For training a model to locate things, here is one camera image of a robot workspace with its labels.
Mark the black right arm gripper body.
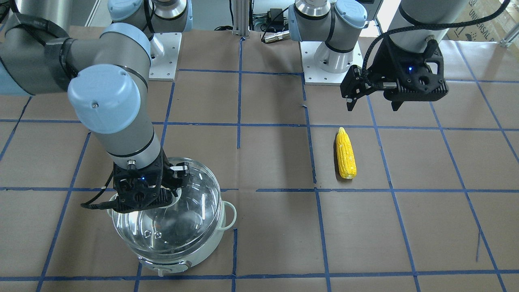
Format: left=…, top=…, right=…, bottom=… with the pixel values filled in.
left=140, top=157, right=175, bottom=189

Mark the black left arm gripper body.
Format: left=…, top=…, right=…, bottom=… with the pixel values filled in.
left=367, top=41, right=400, bottom=100

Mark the glass pot lid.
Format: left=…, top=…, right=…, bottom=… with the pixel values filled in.
left=109, top=157, right=222, bottom=260

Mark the yellow corn cob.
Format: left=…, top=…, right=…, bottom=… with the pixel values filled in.
left=335, top=127, right=357, bottom=179

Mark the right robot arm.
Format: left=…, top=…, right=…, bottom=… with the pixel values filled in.
left=1, top=0, right=192, bottom=203

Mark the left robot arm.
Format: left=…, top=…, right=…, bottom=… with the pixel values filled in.
left=288, top=0, right=458, bottom=111

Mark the pale green cooking pot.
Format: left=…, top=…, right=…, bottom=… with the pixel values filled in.
left=109, top=191, right=237, bottom=277

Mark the cardboard box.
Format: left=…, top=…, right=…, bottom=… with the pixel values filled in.
left=448, top=0, right=519, bottom=45

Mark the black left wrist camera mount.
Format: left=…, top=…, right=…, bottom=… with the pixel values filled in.
left=383, top=36, right=449, bottom=102

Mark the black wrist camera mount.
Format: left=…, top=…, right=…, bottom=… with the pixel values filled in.
left=112, top=164, right=174, bottom=214
left=383, top=36, right=449, bottom=102

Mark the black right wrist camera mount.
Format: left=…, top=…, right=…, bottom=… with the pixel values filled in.
left=112, top=164, right=174, bottom=214

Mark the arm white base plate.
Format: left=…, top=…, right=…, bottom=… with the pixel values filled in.
left=300, top=41, right=363, bottom=86
left=149, top=32, right=183, bottom=81

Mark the aluminium frame post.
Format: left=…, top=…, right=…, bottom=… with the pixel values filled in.
left=231, top=0, right=251, bottom=39

